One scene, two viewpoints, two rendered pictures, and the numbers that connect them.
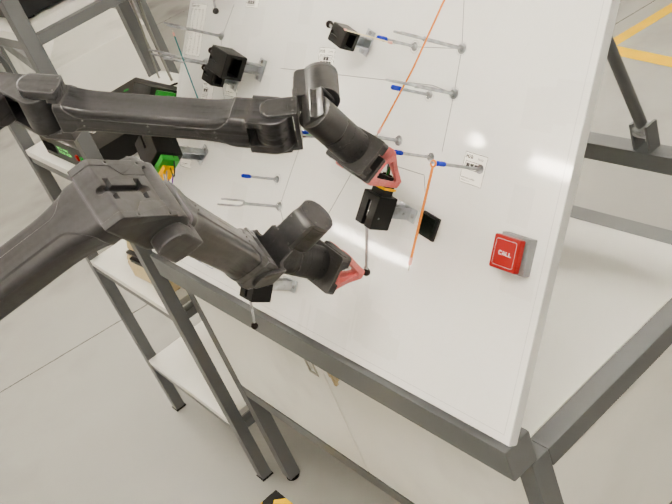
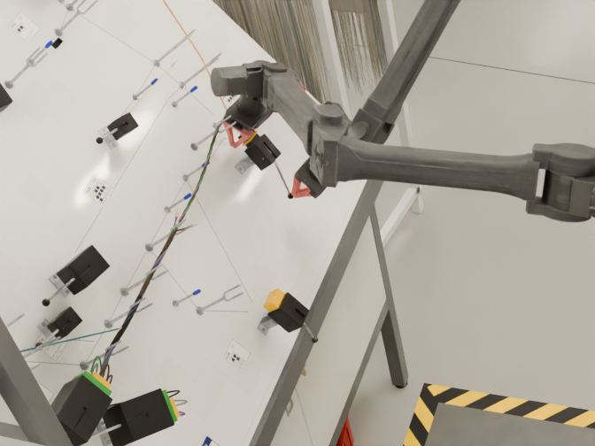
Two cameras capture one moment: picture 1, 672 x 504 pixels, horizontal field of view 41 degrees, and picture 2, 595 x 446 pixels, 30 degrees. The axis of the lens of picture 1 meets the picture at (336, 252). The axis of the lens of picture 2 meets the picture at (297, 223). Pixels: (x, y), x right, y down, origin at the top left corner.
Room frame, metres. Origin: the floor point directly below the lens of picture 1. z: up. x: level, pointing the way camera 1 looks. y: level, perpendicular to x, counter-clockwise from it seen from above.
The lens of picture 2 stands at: (2.24, 1.49, 2.60)
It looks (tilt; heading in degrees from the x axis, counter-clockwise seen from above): 42 degrees down; 238
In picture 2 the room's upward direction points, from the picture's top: 15 degrees counter-clockwise
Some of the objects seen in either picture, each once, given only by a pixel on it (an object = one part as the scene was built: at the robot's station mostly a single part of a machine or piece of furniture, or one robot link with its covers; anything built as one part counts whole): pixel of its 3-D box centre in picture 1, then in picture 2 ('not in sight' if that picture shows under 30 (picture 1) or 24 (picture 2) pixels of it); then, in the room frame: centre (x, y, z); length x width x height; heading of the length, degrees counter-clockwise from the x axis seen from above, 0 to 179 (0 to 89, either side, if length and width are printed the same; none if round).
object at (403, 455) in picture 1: (429, 463); (341, 326); (1.26, -0.01, 0.60); 0.55 x 0.03 x 0.39; 28
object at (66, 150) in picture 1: (118, 123); not in sight; (2.33, 0.41, 1.09); 0.35 x 0.33 x 0.07; 28
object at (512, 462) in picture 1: (298, 333); (289, 353); (1.49, 0.13, 0.83); 1.18 x 0.05 x 0.06; 28
